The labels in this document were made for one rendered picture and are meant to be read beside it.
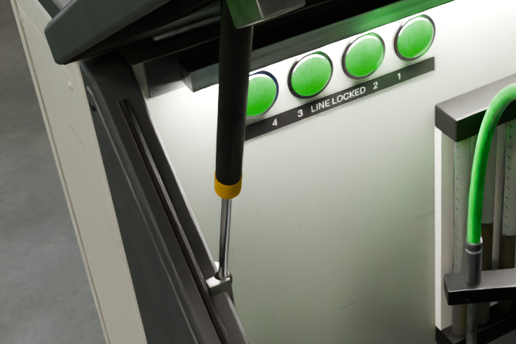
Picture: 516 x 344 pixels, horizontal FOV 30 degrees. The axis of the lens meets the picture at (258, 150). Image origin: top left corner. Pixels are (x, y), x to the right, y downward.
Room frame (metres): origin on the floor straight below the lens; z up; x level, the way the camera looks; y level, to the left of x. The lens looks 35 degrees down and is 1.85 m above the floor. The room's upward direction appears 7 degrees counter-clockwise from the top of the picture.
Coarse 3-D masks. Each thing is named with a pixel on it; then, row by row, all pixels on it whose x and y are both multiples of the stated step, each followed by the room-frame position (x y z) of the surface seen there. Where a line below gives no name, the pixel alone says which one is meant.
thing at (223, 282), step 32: (224, 0) 0.45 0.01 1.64; (224, 32) 0.46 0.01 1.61; (224, 64) 0.47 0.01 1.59; (224, 96) 0.48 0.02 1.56; (224, 128) 0.49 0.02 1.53; (224, 160) 0.51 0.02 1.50; (224, 192) 0.53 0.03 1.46; (224, 224) 0.55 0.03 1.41; (224, 256) 0.58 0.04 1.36; (224, 288) 0.59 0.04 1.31
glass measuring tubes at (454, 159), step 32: (480, 96) 0.86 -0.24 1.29; (448, 128) 0.83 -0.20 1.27; (512, 128) 0.86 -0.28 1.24; (448, 160) 0.85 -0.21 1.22; (512, 160) 0.86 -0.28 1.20; (448, 192) 0.85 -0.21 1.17; (512, 192) 0.86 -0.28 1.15; (448, 224) 0.85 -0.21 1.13; (512, 224) 0.86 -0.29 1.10; (448, 256) 0.85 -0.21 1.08; (512, 256) 0.86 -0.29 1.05; (448, 320) 0.85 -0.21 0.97; (480, 320) 0.85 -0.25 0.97; (512, 320) 0.86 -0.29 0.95
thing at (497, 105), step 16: (496, 96) 0.72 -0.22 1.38; (512, 96) 0.69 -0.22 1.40; (496, 112) 0.73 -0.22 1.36; (480, 128) 0.76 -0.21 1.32; (480, 144) 0.76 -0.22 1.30; (480, 160) 0.76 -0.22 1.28; (480, 176) 0.77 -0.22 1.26; (480, 192) 0.77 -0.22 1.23; (480, 208) 0.77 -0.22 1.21; (480, 224) 0.78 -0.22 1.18; (480, 240) 0.78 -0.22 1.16
